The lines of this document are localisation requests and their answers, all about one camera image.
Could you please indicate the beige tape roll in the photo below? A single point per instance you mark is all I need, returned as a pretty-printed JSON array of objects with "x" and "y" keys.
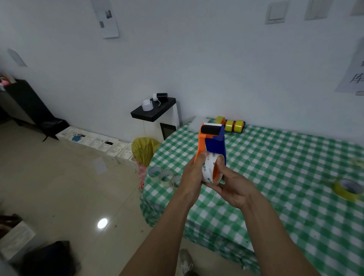
[{"x": 165, "y": 182}]

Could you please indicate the white foam pad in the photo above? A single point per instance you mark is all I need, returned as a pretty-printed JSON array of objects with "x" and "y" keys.
[{"x": 197, "y": 122}]

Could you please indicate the white wall switch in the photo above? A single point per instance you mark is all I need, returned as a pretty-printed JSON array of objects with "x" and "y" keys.
[
  {"x": 357, "y": 6},
  {"x": 277, "y": 12},
  {"x": 318, "y": 8}
]

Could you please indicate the person's right forearm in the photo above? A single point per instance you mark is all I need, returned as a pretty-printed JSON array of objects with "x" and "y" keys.
[{"x": 278, "y": 244}]

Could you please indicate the white carton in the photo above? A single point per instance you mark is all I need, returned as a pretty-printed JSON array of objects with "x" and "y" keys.
[{"x": 17, "y": 240}]

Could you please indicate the person's left hand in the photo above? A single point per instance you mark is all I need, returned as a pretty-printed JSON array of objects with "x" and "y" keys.
[{"x": 192, "y": 182}]

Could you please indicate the white board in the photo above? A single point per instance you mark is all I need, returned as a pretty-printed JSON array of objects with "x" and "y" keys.
[{"x": 5, "y": 268}]

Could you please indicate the blue object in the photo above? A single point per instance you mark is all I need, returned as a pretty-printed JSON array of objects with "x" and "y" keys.
[{"x": 76, "y": 138}]

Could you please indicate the white cabinet with black top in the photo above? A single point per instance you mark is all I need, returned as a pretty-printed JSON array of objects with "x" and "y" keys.
[{"x": 153, "y": 113}]

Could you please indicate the tall yellow tape roll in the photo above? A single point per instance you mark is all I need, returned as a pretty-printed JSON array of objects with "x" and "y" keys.
[{"x": 239, "y": 126}]

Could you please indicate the white printed tape roll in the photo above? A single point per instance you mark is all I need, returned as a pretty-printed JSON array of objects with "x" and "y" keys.
[{"x": 207, "y": 167}]

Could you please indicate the white printed wall paper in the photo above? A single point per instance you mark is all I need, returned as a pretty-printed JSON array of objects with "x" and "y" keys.
[
  {"x": 17, "y": 57},
  {"x": 109, "y": 28}
]

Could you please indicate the yellow plastic bag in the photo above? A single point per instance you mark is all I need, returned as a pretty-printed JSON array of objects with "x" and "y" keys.
[{"x": 145, "y": 150}]

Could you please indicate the black chair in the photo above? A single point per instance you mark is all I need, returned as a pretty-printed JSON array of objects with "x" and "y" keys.
[{"x": 31, "y": 105}]

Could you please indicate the person's left forearm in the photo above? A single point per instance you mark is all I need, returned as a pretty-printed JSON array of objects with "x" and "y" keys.
[{"x": 159, "y": 244}]

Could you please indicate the short yellow tape roll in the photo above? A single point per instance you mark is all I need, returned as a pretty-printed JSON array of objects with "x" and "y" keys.
[{"x": 229, "y": 126}]

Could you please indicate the person's right hand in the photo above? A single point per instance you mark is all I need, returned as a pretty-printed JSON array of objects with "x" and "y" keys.
[{"x": 236, "y": 190}]

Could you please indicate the row of white boxes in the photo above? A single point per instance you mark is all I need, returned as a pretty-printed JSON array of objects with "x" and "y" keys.
[{"x": 96, "y": 142}]

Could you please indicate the pink plastic bag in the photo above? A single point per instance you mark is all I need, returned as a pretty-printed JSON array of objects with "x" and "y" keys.
[{"x": 142, "y": 176}]

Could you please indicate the white paper wall sign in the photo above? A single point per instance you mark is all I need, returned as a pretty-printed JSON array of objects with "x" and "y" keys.
[{"x": 352, "y": 68}]

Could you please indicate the green checkered tablecloth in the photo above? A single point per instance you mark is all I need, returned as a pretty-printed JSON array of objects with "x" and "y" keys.
[{"x": 284, "y": 176}]

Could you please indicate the person's left grey shoe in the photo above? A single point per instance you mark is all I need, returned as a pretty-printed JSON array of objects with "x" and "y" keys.
[{"x": 186, "y": 261}]

